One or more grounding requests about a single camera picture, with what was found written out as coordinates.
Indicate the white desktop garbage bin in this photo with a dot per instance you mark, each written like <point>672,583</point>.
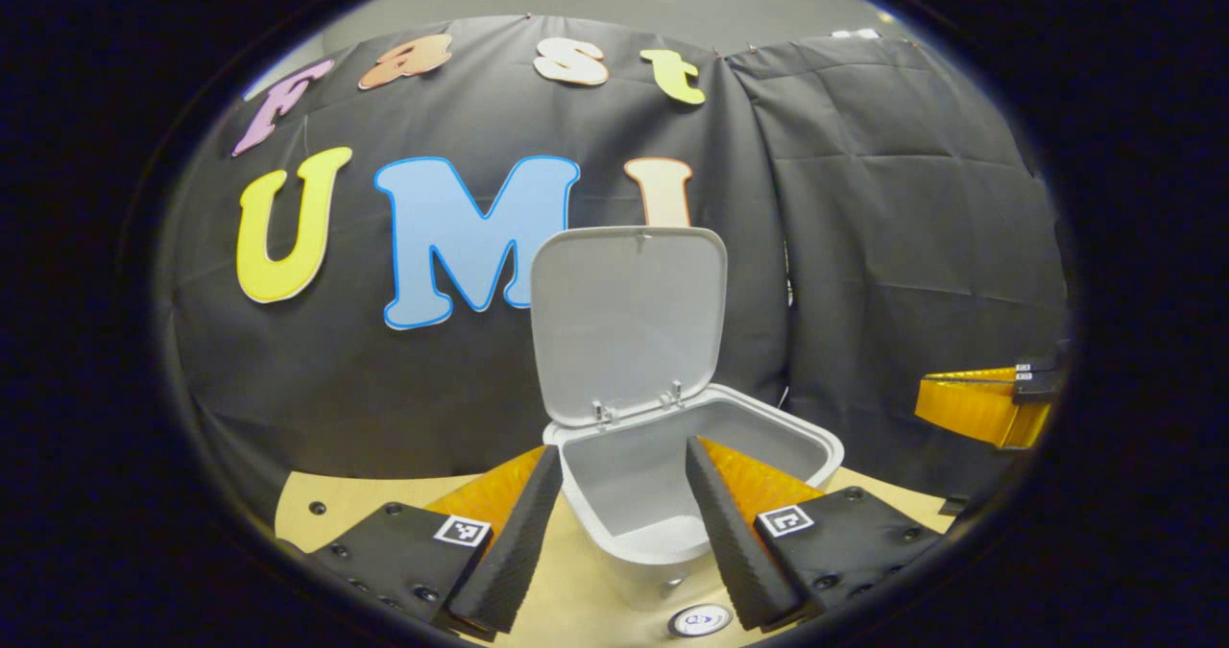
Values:
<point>624,322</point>

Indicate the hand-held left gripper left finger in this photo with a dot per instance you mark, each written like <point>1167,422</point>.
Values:
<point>514,552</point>

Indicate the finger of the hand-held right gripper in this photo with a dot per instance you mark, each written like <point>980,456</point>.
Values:
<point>970,373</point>
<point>970,413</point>

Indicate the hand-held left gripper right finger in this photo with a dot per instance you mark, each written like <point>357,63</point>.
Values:
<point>734,552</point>

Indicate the silver pop can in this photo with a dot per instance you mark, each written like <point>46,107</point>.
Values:
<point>700,619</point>

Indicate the small ceiling light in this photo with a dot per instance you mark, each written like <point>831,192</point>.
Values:
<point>855,34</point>

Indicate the wooden desktop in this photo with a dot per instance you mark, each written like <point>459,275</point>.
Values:
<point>576,600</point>

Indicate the black backdrop cloth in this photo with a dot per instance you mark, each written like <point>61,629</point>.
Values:
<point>893,245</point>

